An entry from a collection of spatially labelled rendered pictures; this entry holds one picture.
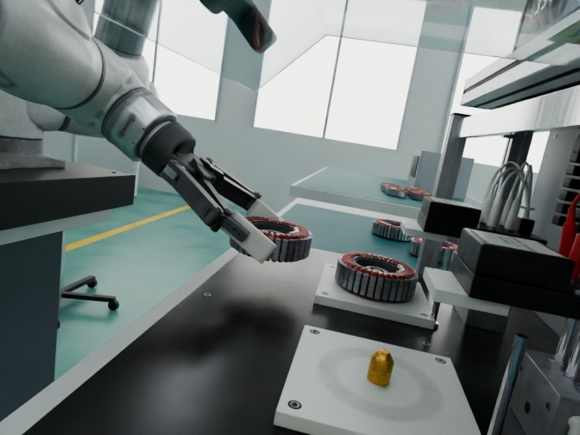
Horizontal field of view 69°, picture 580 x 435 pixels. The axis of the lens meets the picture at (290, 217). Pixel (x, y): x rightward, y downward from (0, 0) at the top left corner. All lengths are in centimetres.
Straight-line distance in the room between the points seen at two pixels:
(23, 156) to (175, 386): 71
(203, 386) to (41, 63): 34
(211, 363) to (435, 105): 486
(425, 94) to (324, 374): 484
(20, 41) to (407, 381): 46
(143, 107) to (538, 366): 52
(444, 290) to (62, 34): 43
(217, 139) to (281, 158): 85
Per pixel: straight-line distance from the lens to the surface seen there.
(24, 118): 99
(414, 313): 56
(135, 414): 34
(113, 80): 60
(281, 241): 53
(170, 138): 58
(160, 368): 38
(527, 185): 63
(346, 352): 42
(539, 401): 41
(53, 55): 50
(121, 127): 60
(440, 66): 520
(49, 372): 122
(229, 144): 533
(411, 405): 38
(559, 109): 40
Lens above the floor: 97
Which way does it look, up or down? 11 degrees down
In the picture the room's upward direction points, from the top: 9 degrees clockwise
